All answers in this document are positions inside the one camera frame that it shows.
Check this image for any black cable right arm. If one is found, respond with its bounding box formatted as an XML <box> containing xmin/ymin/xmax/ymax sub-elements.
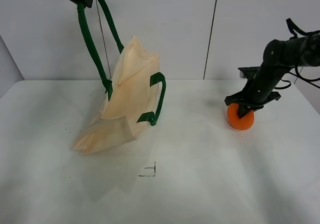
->
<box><xmin>279</xmin><ymin>17</ymin><xmax>320</xmax><ymax>89</ymax></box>

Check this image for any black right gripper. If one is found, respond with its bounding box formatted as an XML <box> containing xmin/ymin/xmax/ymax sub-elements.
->
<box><xmin>224</xmin><ymin>66</ymin><xmax>281</xmax><ymax>119</ymax></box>

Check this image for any white linen bag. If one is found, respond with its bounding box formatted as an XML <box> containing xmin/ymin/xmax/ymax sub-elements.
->
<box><xmin>73</xmin><ymin>0</ymin><xmax>166</xmax><ymax>155</ymax></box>

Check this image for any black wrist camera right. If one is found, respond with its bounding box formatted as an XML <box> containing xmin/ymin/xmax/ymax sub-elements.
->
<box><xmin>238</xmin><ymin>67</ymin><xmax>259</xmax><ymax>80</ymax></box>

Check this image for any orange with stem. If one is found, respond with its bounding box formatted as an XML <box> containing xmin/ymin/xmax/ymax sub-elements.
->
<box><xmin>227</xmin><ymin>103</ymin><xmax>254</xmax><ymax>130</ymax></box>

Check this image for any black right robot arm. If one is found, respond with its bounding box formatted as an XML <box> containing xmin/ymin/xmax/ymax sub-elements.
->
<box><xmin>224</xmin><ymin>32</ymin><xmax>320</xmax><ymax>118</ymax></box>

